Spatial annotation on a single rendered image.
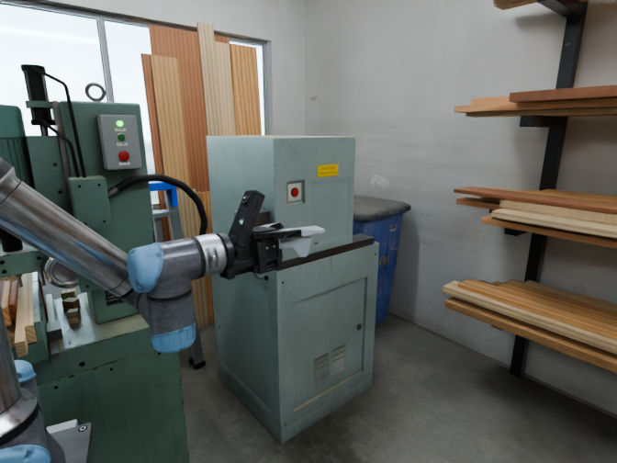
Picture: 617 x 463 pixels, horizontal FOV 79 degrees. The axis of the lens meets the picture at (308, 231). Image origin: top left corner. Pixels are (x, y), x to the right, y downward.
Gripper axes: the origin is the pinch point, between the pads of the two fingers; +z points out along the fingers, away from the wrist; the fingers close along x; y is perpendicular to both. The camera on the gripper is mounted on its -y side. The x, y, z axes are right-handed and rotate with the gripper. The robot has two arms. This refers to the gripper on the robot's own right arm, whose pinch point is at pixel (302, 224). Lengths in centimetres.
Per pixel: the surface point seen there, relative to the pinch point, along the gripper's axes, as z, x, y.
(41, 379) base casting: -50, -67, 42
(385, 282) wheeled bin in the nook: 151, -108, 71
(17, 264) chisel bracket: -50, -81, 9
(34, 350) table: -50, -55, 29
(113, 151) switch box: -22, -62, -22
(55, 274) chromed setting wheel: -42, -71, 13
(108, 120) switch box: -22, -60, -31
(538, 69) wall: 177, -19, -54
